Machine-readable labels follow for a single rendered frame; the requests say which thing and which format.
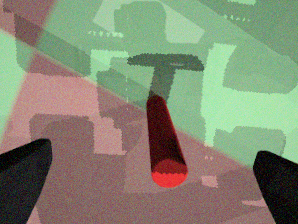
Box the dark red peg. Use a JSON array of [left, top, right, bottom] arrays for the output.
[[145, 95, 188, 188]]

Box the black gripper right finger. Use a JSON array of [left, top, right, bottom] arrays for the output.
[[253, 151, 298, 224]]

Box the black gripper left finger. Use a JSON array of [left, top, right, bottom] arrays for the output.
[[0, 139, 53, 224]]

